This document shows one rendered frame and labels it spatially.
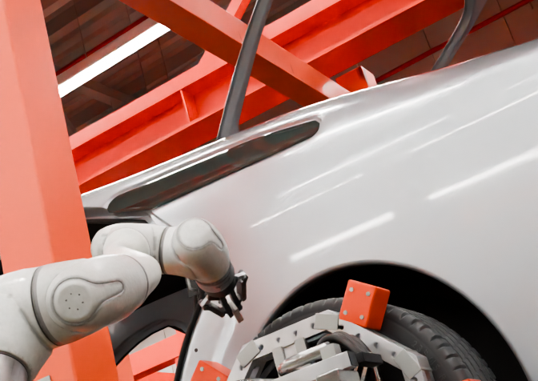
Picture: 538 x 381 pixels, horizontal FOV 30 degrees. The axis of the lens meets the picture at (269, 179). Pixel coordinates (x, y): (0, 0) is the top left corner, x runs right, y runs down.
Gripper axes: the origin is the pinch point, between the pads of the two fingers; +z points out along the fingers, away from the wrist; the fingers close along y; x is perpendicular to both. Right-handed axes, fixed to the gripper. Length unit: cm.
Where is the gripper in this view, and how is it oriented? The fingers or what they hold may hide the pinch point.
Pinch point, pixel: (234, 311)
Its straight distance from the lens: 241.6
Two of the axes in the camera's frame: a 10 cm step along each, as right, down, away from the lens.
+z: 1.8, 5.0, 8.4
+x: -5.8, -6.4, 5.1
